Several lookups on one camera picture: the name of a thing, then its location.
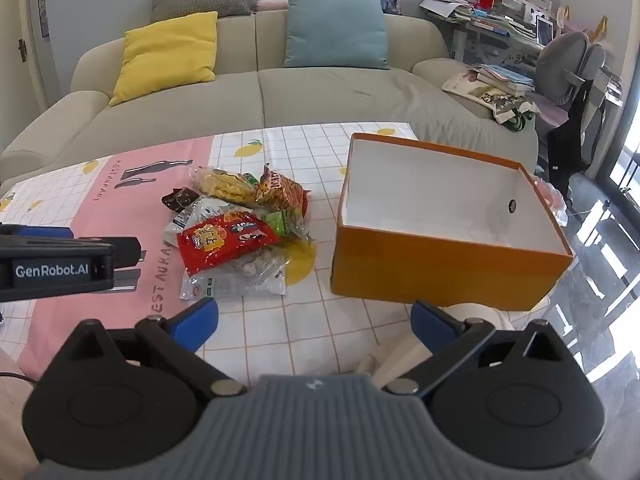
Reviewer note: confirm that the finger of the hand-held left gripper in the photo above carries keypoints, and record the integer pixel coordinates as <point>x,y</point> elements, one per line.
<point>127,252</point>

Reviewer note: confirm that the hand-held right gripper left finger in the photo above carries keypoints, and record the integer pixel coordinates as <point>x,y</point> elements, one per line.
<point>197,317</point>

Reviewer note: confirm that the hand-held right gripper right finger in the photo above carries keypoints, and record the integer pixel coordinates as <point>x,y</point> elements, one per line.
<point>430,322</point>

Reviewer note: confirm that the orange cardboard box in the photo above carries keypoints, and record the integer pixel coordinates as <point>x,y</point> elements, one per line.
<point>425,270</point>

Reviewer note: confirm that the yellow puffed snack packet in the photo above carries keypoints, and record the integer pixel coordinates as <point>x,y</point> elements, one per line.
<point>225,187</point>

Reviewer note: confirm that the clear flat snack packet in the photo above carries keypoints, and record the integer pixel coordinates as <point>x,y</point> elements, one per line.
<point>235,287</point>

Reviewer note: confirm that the white snack packet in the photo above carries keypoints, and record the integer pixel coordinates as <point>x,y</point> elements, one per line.
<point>192,215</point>

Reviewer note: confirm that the red snack packet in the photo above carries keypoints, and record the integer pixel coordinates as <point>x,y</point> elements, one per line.
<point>220,242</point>

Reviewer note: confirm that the clear packet of round candies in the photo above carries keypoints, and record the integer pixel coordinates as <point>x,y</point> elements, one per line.
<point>260,262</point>

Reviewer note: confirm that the green snack packet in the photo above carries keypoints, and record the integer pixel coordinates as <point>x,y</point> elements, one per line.
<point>280,222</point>

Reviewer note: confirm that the orange striped snack packet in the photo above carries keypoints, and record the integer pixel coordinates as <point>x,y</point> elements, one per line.
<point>282,190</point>

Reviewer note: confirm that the pink white printed tablecloth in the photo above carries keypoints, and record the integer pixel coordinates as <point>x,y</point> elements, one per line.
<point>250,160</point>

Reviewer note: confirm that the pink trash bin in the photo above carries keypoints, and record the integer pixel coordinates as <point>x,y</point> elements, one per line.
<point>550,195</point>

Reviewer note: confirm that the yellow pillow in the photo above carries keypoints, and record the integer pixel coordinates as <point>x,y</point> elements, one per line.
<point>165,55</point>

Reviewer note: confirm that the black garment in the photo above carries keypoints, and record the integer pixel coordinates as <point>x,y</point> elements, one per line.
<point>570,145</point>

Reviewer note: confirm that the white green tote bag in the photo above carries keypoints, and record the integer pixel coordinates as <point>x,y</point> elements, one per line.
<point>515,112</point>

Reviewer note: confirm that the stack of magazines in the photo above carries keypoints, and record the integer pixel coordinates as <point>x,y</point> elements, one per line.
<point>480,85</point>

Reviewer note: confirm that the glass balcony door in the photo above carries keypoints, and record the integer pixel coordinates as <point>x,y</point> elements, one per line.
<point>617,160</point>

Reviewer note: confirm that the beige sofa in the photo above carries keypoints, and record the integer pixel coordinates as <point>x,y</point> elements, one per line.
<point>325,95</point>

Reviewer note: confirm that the room door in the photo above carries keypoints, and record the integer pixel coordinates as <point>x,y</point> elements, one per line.
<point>30,20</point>

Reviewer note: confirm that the white desk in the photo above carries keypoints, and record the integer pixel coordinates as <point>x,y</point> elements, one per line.
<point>480,42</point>

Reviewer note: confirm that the pink bolster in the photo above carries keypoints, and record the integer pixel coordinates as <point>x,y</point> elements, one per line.
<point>270,4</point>

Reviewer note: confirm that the grey office chair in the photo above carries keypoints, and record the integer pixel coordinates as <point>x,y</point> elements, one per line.
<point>565,55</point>

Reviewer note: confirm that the light blue pillow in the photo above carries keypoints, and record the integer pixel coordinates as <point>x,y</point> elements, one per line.
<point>335,30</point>

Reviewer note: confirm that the pile of books and papers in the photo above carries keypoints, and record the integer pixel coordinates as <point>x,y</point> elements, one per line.
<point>450,10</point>

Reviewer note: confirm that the tablet screen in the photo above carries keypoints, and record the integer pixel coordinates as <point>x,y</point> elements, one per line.
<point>544,30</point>

